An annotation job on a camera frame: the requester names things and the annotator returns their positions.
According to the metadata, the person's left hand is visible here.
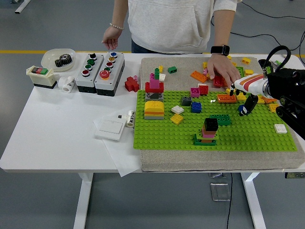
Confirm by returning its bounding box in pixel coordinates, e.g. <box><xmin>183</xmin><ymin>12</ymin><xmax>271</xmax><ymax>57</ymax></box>
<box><xmin>206</xmin><ymin>54</ymin><xmax>241</xmax><ymax>89</ymax></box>

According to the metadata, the person's right hand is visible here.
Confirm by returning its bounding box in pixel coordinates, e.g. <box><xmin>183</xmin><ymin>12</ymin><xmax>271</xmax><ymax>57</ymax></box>
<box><xmin>102</xmin><ymin>26</ymin><xmax>122</xmax><ymax>50</ymax></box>

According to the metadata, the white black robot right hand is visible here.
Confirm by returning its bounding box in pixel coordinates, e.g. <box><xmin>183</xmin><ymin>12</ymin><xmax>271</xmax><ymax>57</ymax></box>
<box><xmin>225</xmin><ymin>73</ymin><xmax>267</xmax><ymax>117</ymax></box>

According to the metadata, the dark green long brick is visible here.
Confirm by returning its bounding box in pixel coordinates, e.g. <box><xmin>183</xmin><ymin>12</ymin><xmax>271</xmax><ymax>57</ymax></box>
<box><xmin>209</xmin><ymin>114</ymin><xmax>232</xmax><ymax>126</ymax></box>

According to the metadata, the green studded baseplate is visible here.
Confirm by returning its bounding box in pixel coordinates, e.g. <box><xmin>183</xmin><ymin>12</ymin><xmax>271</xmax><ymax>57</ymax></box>
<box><xmin>132</xmin><ymin>89</ymin><xmax>298</xmax><ymax>153</ymax></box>

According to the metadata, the black wristwatch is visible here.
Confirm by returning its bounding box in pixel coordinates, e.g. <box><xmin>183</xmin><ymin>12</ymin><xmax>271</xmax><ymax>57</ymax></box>
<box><xmin>210</xmin><ymin>44</ymin><xmax>231</xmax><ymax>57</ymax></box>

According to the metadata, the orange long plate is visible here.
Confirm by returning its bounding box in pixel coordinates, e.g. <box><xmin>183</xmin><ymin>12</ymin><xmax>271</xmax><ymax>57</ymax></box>
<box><xmin>190</xmin><ymin>70</ymin><xmax>209</xmax><ymax>83</ymax></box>

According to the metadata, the orange long brick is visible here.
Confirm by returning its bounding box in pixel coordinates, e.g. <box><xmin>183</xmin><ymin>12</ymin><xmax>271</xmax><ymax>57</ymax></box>
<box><xmin>216</xmin><ymin>94</ymin><xmax>238</xmax><ymax>104</ymax></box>

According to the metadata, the grey emergency stop box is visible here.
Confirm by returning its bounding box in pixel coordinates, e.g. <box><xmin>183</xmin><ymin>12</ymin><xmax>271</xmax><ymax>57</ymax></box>
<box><xmin>94</xmin><ymin>51</ymin><xmax>126</xmax><ymax>97</ymax></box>

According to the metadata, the dark grey brick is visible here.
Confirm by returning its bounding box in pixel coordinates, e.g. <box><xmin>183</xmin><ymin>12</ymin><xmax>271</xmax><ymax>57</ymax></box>
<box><xmin>180</xmin><ymin>96</ymin><xmax>193</xmax><ymax>107</ymax></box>

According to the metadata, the red cross brick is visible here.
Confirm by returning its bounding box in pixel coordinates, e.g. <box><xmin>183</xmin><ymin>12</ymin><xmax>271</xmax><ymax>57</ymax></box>
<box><xmin>124</xmin><ymin>76</ymin><xmax>141</xmax><ymax>93</ymax></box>

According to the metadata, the grey four-button box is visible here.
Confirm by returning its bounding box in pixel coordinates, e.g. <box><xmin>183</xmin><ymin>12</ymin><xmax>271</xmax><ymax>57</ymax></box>
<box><xmin>75</xmin><ymin>52</ymin><xmax>105</xmax><ymax>94</ymax></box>

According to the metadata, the white square plate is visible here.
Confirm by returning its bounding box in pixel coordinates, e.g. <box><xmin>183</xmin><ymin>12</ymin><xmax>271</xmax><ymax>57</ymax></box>
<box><xmin>171</xmin><ymin>105</ymin><xmax>185</xmax><ymax>115</ymax></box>
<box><xmin>274</xmin><ymin>124</ymin><xmax>288</xmax><ymax>134</ymax></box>

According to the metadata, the dark metal gear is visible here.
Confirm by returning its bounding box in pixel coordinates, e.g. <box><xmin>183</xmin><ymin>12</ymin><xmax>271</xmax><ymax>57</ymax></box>
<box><xmin>54</xmin><ymin>54</ymin><xmax>73</xmax><ymax>68</ymax></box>

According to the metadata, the black square brick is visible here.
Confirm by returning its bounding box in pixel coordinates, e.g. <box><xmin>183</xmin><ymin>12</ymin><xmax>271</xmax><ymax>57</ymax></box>
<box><xmin>203</xmin><ymin>118</ymin><xmax>219</xmax><ymax>132</ymax></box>

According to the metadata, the person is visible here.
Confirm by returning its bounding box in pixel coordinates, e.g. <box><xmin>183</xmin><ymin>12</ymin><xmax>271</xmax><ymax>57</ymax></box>
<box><xmin>102</xmin><ymin>0</ymin><xmax>241</xmax><ymax>89</ymax></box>

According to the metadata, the translucent white bowl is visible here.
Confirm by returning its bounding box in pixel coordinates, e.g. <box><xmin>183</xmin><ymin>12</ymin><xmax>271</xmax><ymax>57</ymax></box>
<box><xmin>41</xmin><ymin>48</ymin><xmax>76</xmax><ymax>72</ymax></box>

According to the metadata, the red wide brick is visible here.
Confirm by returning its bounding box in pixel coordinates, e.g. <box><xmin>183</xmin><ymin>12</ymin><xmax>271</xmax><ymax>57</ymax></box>
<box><xmin>145</xmin><ymin>82</ymin><xmax>165</xmax><ymax>94</ymax></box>

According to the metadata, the white pipe tee fitting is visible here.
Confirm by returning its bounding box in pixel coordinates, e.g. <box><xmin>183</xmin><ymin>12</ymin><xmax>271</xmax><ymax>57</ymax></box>
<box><xmin>58</xmin><ymin>76</ymin><xmax>76</xmax><ymax>93</ymax></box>

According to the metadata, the tall pink brick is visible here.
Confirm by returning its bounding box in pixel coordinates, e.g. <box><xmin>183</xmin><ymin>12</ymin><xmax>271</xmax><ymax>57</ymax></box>
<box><xmin>149</xmin><ymin>73</ymin><xmax>161</xmax><ymax>89</ymax></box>

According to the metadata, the grey arch brick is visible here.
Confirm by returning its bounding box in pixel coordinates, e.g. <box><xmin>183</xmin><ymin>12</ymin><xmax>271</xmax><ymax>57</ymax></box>
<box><xmin>145</xmin><ymin>92</ymin><xmax>164</xmax><ymax>102</ymax></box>

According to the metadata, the yellow dome brick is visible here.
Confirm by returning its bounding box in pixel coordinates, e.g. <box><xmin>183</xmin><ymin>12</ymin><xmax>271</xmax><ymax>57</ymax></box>
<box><xmin>144</xmin><ymin>100</ymin><xmax>165</xmax><ymax>113</ymax></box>

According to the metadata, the orange thin brick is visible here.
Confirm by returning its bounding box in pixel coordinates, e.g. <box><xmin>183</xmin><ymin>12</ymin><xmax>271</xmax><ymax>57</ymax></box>
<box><xmin>144</xmin><ymin>110</ymin><xmax>165</xmax><ymax>117</ymax></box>

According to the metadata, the grey flat brick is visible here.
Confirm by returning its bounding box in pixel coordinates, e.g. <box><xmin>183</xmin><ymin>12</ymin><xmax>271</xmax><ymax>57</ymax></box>
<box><xmin>144</xmin><ymin>114</ymin><xmax>164</xmax><ymax>121</ymax></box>

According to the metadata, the white labelled cylinder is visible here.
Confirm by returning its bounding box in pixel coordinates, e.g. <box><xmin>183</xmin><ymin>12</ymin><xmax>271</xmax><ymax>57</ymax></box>
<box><xmin>126</xmin><ymin>110</ymin><xmax>136</xmax><ymax>128</ymax></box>

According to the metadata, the white furniture foot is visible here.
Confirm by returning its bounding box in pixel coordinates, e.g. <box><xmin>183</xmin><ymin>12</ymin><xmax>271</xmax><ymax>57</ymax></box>
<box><xmin>10</xmin><ymin>0</ymin><xmax>31</xmax><ymax>14</ymax></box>

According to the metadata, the black under-table control box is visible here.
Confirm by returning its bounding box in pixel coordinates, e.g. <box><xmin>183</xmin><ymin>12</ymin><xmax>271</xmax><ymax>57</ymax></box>
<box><xmin>285</xmin><ymin>172</ymin><xmax>305</xmax><ymax>179</ymax></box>

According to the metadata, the metal floor box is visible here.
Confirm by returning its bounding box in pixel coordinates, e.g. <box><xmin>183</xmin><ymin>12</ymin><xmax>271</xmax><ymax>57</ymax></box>
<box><xmin>210</xmin><ymin>183</ymin><xmax>231</xmax><ymax>202</ymax></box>

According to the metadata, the white table leg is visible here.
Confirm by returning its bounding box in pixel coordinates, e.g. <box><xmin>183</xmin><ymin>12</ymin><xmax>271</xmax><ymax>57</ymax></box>
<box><xmin>240</xmin><ymin>172</ymin><xmax>267</xmax><ymax>229</ymax></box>
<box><xmin>73</xmin><ymin>173</ymin><xmax>94</xmax><ymax>229</ymax></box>

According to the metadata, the white paper sheet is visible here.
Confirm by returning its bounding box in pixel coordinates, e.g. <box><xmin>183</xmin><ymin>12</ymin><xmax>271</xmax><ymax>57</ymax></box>
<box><xmin>92</xmin><ymin>114</ymin><xmax>143</xmax><ymax>177</ymax></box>

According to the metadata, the black ring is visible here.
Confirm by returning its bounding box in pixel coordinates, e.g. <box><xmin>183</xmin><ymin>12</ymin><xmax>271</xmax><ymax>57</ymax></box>
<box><xmin>258</xmin><ymin>59</ymin><xmax>271</xmax><ymax>70</ymax></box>

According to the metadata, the black floor cable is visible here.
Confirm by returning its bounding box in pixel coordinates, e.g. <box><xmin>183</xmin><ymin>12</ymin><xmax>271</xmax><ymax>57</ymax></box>
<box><xmin>230</xmin><ymin>31</ymin><xmax>305</xmax><ymax>51</ymax></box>
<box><xmin>238</xmin><ymin>0</ymin><xmax>305</xmax><ymax>20</ymax></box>

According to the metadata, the dark green frame brick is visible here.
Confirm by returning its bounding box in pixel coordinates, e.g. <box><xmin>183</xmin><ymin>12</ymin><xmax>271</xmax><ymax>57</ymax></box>
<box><xmin>193</xmin><ymin>133</ymin><xmax>218</xmax><ymax>146</ymax></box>

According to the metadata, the beige red-green switch box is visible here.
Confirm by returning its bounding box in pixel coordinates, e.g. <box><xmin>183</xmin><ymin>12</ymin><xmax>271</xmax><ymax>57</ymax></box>
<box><xmin>26</xmin><ymin>66</ymin><xmax>60</xmax><ymax>90</ymax></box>

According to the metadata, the white wall switch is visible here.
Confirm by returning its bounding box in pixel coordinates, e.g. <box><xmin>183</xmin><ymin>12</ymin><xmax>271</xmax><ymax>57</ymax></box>
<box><xmin>95</xmin><ymin>118</ymin><xmax>126</xmax><ymax>141</ymax></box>

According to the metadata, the black hanging cable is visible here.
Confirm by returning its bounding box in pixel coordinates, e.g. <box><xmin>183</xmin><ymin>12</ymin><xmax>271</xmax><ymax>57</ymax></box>
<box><xmin>226</xmin><ymin>172</ymin><xmax>233</xmax><ymax>229</ymax></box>

